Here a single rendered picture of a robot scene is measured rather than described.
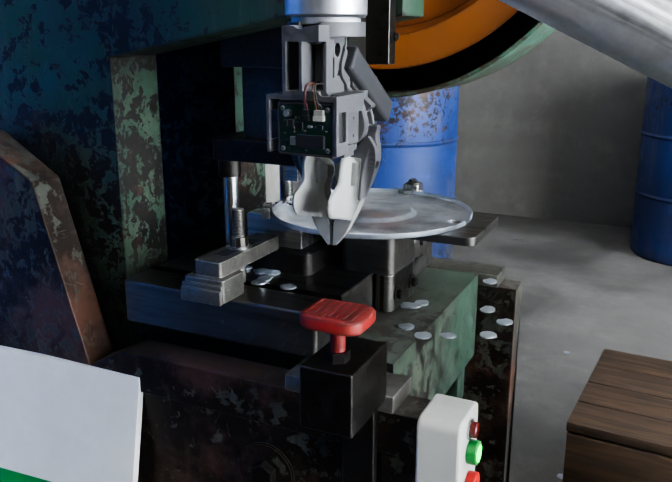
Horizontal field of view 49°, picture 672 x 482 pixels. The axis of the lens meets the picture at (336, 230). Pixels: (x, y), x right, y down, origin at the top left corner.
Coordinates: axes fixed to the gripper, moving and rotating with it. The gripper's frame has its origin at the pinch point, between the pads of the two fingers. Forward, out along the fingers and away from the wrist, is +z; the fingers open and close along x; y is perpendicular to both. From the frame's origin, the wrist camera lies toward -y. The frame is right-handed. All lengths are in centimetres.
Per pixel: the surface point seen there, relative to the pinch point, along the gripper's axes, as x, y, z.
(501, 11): -1, -66, -23
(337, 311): 0.4, 0.3, 8.5
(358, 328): 3.5, 2.2, 9.1
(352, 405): 3.3, 2.8, 17.2
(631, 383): 25, -85, 49
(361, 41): -14.4, -38.3, -17.8
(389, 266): -5.3, -28.2, 12.6
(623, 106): -5, -363, 18
